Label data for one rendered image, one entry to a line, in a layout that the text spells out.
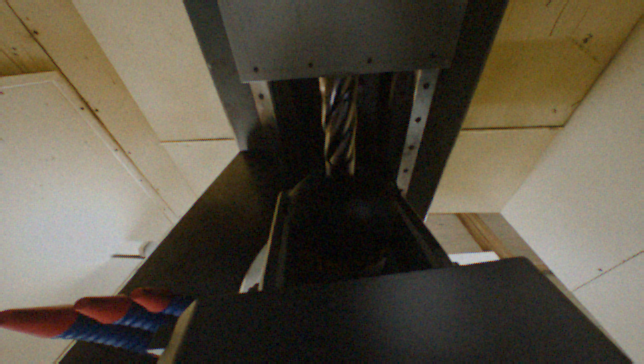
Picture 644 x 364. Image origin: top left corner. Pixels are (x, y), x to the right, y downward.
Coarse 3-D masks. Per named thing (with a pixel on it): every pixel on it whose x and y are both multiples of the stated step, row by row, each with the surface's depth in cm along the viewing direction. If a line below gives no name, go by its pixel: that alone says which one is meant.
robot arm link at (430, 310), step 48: (288, 288) 5; (336, 288) 5; (384, 288) 5; (432, 288) 5; (480, 288) 5; (528, 288) 4; (192, 336) 4; (240, 336) 4; (288, 336) 4; (336, 336) 4; (384, 336) 4; (432, 336) 4; (480, 336) 4; (528, 336) 4; (576, 336) 4
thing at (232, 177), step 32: (256, 160) 53; (288, 160) 52; (320, 160) 51; (384, 160) 48; (224, 192) 43; (256, 192) 42; (192, 224) 36; (224, 224) 35; (256, 224) 34; (160, 256) 30; (192, 256) 30; (224, 256) 30; (128, 288) 27; (192, 288) 26; (224, 288) 26; (96, 352) 21; (128, 352) 21
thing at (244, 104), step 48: (192, 0) 40; (480, 0) 36; (480, 48) 41; (240, 96) 52; (288, 96) 51; (384, 96) 54; (432, 96) 45; (240, 144) 61; (288, 144) 59; (384, 144) 58; (432, 144) 56; (432, 192) 67
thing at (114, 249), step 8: (96, 248) 73; (104, 248) 73; (112, 248) 73; (120, 248) 72; (128, 248) 72; (136, 248) 72; (144, 248) 71; (152, 248) 74; (112, 256) 78; (120, 256) 78; (128, 256) 77; (136, 256) 76; (144, 256) 72
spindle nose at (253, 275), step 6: (264, 246) 17; (258, 252) 17; (264, 252) 16; (258, 258) 16; (252, 264) 15; (258, 264) 15; (252, 270) 15; (258, 270) 15; (246, 276) 15; (252, 276) 14; (258, 276) 14; (246, 282) 14; (252, 282) 14; (258, 282) 14; (246, 288) 14
